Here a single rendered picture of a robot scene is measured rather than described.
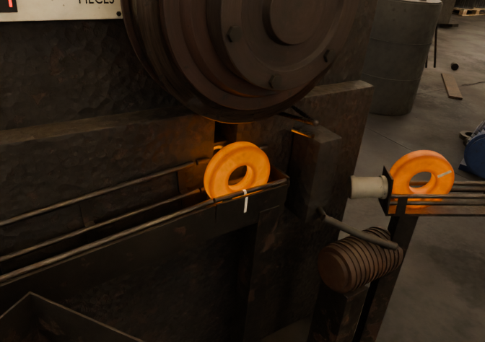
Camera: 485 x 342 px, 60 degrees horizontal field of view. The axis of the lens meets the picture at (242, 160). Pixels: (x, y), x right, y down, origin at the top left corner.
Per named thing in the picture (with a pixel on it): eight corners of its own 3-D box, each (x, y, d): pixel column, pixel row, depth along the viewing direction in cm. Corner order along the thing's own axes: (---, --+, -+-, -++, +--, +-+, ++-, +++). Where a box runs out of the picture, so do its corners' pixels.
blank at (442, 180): (399, 211, 113) (403, 218, 110) (377, 166, 106) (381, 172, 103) (457, 186, 109) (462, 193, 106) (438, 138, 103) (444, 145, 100)
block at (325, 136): (279, 204, 117) (291, 125, 106) (302, 197, 121) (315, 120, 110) (304, 225, 110) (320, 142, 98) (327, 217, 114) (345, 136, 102)
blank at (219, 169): (200, 152, 88) (207, 159, 86) (262, 132, 95) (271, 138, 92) (206, 211, 96) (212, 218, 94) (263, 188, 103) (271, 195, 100)
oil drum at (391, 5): (328, 96, 375) (348, -12, 333) (374, 89, 406) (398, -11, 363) (380, 120, 333) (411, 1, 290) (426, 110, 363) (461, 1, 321)
